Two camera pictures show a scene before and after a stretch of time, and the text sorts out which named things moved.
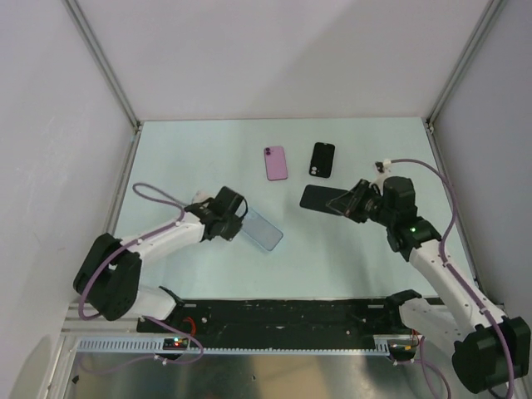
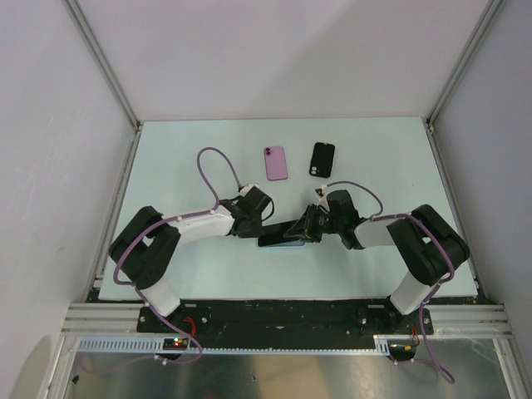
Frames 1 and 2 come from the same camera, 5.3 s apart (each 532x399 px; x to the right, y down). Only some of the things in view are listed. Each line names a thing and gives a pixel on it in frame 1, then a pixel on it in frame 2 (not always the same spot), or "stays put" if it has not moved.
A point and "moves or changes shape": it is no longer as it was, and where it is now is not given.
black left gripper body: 233,224 -> 255,228
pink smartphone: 275,163 stays put
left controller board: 175,343 stays put
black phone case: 322,160 stays put
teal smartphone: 317,197 -> 268,240
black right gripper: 349,203 -> 305,226
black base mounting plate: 296,319 stays put
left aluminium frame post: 111,76 stays put
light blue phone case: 256,226 moves or changes shape
